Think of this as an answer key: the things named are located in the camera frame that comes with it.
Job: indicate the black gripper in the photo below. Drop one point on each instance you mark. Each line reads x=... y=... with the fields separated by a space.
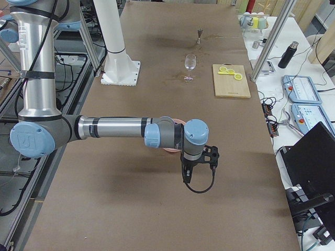
x=187 y=164

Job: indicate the steel jigger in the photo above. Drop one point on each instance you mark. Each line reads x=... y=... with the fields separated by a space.
x=199 y=32

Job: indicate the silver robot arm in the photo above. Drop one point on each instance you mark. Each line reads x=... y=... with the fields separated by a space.
x=42 y=128

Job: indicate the pink bowl of ice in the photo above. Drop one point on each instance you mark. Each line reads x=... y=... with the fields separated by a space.
x=171 y=150

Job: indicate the clear wine glass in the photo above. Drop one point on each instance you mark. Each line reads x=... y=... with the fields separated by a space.
x=190 y=64

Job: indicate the bamboo cutting board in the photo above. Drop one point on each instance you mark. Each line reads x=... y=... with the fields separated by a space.
x=227 y=85

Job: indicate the lemon slice near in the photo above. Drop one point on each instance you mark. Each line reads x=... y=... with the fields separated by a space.
x=238 y=76

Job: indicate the lemon slice far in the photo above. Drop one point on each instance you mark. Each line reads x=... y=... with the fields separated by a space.
x=223 y=69

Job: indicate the teach pendant near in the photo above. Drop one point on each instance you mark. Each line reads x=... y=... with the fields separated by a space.
x=307 y=116

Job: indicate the teach pendant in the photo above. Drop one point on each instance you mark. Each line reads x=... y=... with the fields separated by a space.
x=307 y=116
x=301 y=89

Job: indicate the teach pendant far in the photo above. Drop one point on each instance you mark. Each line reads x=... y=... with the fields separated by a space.
x=301 y=89

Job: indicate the black water bottle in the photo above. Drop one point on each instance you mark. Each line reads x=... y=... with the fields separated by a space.
x=288 y=55

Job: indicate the cup rack with cups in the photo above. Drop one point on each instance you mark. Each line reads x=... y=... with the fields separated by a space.
x=254 y=22

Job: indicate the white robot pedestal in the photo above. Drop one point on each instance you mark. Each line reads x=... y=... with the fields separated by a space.
x=119 y=68

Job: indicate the aluminium frame post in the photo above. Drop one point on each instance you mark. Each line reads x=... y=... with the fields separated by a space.
x=273 y=36

